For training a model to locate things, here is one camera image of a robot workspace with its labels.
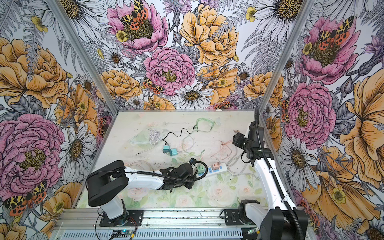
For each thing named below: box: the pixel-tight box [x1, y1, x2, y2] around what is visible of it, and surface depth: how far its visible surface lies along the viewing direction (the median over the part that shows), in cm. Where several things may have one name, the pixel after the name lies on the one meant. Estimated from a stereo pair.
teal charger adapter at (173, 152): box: [170, 148, 178, 157], surface depth 98 cm
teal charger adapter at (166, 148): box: [162, 145, 171, 154], surface depth 99 cm
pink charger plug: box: [211, 162, 220, 170], surface depth 87 cm
